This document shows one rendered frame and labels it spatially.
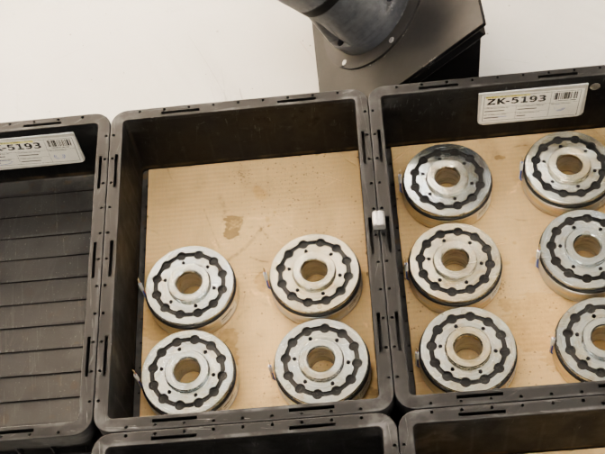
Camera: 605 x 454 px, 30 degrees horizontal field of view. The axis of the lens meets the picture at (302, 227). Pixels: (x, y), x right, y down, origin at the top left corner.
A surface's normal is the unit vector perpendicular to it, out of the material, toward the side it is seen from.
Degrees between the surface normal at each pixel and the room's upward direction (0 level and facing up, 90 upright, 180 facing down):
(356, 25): 76
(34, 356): 0
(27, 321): 0
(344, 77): 43
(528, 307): 0
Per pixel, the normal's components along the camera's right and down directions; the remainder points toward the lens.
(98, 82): -0.10, -0.52
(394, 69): -0.75, -0.30
